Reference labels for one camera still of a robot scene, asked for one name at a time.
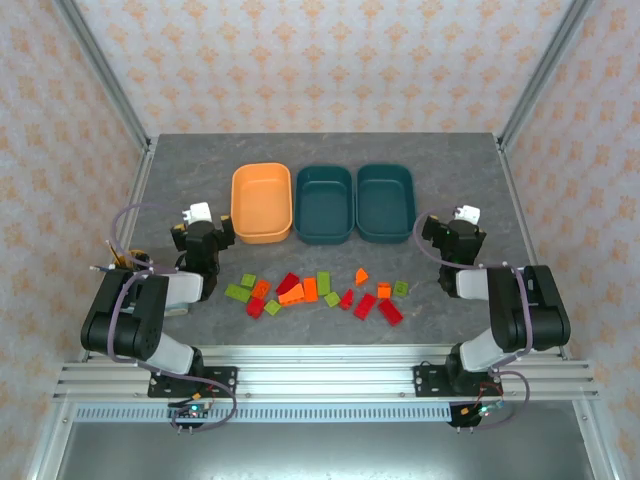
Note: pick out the orange plastic container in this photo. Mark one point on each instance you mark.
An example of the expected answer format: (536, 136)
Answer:
(261, 200)

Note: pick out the dark teal plastic container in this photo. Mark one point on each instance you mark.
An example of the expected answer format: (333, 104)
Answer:
(385, 205)
(325, 210)

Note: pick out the large orange sloped lego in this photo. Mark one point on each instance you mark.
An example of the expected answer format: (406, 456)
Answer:
(292, 297)

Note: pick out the long green lego brick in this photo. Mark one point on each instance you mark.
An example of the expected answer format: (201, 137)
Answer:
(324, 282)

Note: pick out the small red lego brick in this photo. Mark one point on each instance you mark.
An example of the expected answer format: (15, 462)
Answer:
(346, 300)

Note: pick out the orange square lego brick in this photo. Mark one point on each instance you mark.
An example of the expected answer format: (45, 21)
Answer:
(261, 289)

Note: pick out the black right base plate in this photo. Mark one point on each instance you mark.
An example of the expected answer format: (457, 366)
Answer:
(430, 382)

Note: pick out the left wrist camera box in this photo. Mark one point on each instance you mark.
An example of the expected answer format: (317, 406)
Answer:
(197, 212)

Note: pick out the small green lego brick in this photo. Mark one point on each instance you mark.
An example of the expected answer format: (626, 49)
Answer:
(272, 307)
(248, 280)
(332, 299)
(400, 288)

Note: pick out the controller board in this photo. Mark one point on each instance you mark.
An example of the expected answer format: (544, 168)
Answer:
(482, 411)
(192, 411)

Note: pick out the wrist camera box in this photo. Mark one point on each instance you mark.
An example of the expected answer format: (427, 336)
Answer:
(197, 212)
(467, 215)

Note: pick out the yellow pencil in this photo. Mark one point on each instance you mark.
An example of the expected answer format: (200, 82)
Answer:
(114, 252)

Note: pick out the blue pen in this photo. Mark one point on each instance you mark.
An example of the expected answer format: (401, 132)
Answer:
(100, 269)

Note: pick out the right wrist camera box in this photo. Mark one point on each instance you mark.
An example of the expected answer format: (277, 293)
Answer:
(467, 215)

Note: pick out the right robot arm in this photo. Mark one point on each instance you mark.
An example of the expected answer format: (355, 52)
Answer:
(525, 320)

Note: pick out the red square lego brick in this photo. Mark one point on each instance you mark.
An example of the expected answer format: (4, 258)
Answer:
(255, 307)

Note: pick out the aluminium frame post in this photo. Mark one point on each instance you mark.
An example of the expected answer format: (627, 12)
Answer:
(100, 65)
(545, 65)

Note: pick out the aluminium cross rail beam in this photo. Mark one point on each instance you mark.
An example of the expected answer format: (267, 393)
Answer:
(325, 375)

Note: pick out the yellow pencil cup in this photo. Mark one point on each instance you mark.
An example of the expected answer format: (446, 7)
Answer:
(132, 255)

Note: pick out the left controller board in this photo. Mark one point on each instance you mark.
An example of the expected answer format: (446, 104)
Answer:
(192, 411)

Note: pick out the right controller board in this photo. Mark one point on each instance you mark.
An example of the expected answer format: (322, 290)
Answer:
(482, 411)

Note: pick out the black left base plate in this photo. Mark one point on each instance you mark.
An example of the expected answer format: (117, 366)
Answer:
(222, 382)

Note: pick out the small orange lego brick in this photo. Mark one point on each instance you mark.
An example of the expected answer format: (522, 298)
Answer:
(384, 290)

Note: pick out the medium red lego brick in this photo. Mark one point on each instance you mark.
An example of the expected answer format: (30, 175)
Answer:
(365, 306)

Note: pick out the aluminium side rail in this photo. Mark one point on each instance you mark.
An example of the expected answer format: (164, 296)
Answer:
(520, 210)
(135, 200)

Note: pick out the small orange sloped lego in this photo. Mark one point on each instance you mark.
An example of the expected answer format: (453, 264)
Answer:
(361, 277)

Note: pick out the long orange lego brick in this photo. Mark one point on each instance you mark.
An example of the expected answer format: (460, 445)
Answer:
(310, 290)

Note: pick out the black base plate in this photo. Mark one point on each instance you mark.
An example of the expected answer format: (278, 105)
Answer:
(222, 382)
(430, 382)

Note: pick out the medium green lego brick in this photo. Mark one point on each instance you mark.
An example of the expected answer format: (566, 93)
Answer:
(237, 292)

